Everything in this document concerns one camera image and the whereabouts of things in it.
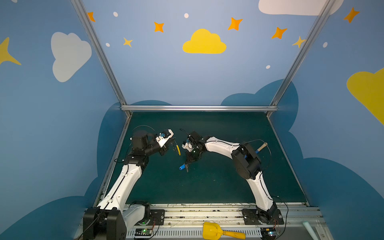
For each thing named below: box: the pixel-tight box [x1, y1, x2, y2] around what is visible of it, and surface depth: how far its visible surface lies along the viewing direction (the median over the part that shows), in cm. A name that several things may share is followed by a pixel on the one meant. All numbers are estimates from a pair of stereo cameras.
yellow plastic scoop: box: [202, 222, 246, 240], surface depth 71 cm
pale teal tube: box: [302, 221, 319, 240], surface depth 71 cm
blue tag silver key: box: [179, 162, 189, 173], surface depth 94 cm
